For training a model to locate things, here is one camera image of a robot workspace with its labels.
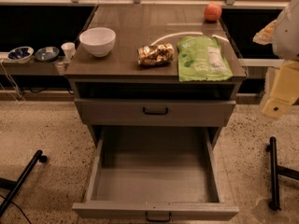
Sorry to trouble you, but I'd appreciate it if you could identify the black left stand leg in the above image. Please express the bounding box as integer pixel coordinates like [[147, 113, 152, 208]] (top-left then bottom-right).
[[0, 150, 48, 217]]

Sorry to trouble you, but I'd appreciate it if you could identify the black right stand leg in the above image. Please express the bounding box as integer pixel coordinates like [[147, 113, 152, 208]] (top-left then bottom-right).
[[265, 136, 299, 212]]

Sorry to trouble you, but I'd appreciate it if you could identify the green chip bag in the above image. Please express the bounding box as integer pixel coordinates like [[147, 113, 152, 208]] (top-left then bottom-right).
[[178, 35, 233, 82]]

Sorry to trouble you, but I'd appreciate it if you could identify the orange round fruit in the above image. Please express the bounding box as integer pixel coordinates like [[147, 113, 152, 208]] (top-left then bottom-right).
[[204, 3, 222, 22]]

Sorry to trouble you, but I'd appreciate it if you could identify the white paper cup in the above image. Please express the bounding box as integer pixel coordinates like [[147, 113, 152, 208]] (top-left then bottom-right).
[[61, 42, 76, 61]]

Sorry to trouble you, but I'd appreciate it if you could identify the white ceramic bowl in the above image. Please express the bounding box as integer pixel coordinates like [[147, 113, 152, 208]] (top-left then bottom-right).
[[79, 27, 116, 57]]

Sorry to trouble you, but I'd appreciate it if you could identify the blue patterned bowl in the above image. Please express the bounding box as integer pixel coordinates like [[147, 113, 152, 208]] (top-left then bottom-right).
[[7, 47, 34, 63]]

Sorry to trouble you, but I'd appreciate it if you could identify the dark teal bowl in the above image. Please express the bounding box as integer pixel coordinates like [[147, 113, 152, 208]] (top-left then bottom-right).
[[35, 47, 60, 63]]

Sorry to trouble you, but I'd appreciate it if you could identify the low side shelf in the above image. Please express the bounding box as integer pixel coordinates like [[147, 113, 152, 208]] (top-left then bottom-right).
[[0, 52, 68, 76]]

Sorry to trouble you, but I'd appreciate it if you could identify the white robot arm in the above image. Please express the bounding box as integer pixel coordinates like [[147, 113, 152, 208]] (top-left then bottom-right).
[[253, 0, 299, 119]]

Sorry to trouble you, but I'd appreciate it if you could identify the grey drawer cabinet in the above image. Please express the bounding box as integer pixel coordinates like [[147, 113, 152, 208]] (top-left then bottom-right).
[[66, 4, 246, 142]]

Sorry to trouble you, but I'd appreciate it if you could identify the open grey middle drawer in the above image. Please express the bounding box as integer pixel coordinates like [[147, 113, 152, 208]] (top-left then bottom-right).
[[73, 126, 239, 222]]

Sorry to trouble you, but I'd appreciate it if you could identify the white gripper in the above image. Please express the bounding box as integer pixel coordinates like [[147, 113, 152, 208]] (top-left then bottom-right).
[[261, 61, 299, 119]]

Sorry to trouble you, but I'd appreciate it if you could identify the closed grey top drawer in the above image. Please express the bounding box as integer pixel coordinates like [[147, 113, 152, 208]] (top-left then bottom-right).
[[75, 98, 235, 127]]

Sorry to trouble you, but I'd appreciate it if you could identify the black stand leg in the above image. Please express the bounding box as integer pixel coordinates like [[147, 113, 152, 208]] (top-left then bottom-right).
[[0, 150, 48, 217], [265, 136, 299, 212]]

